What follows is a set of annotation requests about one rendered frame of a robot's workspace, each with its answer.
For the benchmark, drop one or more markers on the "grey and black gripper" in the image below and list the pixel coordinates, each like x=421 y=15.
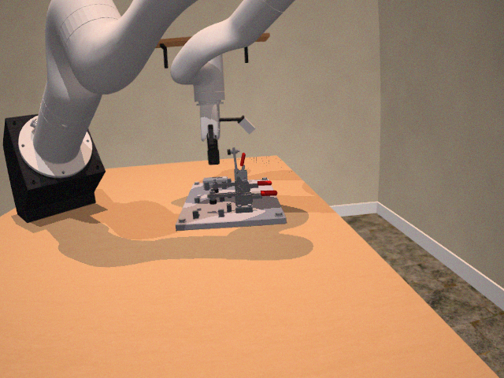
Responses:
x=209 y=118

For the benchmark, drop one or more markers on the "black toggle clamp with red handle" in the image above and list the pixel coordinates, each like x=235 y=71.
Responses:
x=245 y=186

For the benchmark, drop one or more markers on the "grey toggle clamp with red handle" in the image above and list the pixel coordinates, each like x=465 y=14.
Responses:
x=243 y=200

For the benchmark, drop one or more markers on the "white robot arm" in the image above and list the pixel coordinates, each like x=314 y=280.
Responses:
x=90 y=42

